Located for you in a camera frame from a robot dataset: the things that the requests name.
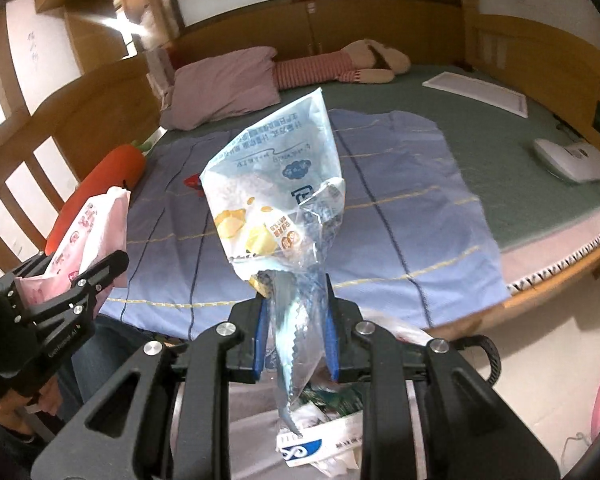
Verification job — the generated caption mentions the white blue printed package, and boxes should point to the white blue printed package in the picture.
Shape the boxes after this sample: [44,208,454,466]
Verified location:
[275,411,363,467]

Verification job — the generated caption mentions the pink plastic bag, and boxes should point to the pink plastic bag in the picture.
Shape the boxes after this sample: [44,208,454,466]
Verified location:
[16,186,131,308]

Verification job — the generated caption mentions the clear blue bread bag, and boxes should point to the clear blue bread bag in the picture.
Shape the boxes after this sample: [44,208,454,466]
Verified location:
[201,89,346,432]

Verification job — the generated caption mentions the white trash bag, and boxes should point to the white trash bag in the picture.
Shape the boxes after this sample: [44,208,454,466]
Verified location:
[226,309,432,480]

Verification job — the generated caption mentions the person's left hand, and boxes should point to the person's left hand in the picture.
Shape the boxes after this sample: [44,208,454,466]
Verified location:
[0,376,62,436]

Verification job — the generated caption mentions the dark green snack bag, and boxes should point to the dark green snack bag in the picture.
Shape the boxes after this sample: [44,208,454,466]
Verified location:
[300,385,364,420]

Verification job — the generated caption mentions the blue striped blanket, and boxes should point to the blue striped blanket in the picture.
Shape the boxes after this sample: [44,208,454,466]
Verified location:
[99,108,513,340]

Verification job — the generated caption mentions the orange carrot plush pillow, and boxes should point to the orange carrot plush pillow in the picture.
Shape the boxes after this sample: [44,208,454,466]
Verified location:
[45,144,146,256]

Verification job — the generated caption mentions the red snack wrapper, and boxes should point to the red snack wrapper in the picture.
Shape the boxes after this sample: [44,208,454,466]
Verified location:
[183,174,204,197]

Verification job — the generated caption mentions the green bed sheet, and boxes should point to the green bed sheet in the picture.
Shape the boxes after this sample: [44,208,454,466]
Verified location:
[144,64,600,252]

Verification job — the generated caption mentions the white handheld appliance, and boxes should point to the white handheld appliance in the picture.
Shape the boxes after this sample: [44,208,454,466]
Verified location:
[533,139,600,184]

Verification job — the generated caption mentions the pink pillow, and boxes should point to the pink pillow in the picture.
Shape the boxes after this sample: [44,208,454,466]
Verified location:
[160,47,280,130]

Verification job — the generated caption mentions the white flat pad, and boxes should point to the white flat pad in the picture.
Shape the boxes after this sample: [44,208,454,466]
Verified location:
[422,72,528,118]

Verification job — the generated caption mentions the striped plush doll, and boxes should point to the striped plush doll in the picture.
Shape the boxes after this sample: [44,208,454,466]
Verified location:
[273,39,412,90]

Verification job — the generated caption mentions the wooden bed frame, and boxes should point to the wooden bed frame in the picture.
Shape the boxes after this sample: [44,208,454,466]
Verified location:
[0,0,600,340]

